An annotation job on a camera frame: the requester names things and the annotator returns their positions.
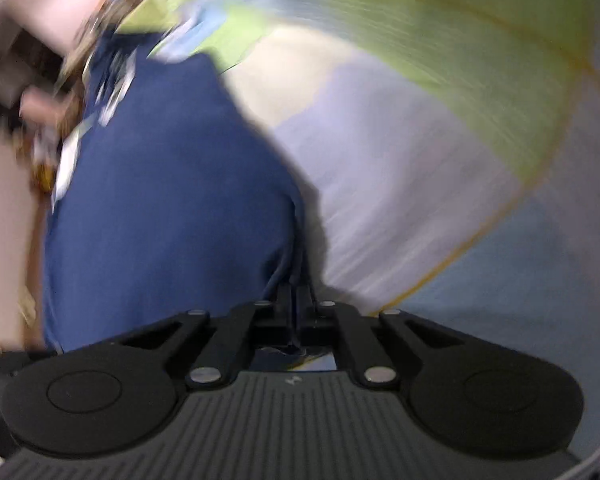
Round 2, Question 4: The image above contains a navy blue cloth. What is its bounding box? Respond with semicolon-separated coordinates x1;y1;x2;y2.
42;30;331;361

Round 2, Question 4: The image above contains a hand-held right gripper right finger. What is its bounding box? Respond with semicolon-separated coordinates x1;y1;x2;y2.
296;285;464;392

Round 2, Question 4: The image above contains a green and lavender patterned sheet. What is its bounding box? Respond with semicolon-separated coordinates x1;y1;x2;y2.
125;0;600;461

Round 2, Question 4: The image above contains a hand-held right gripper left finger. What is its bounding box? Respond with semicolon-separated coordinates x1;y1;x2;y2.
110;285;295;392

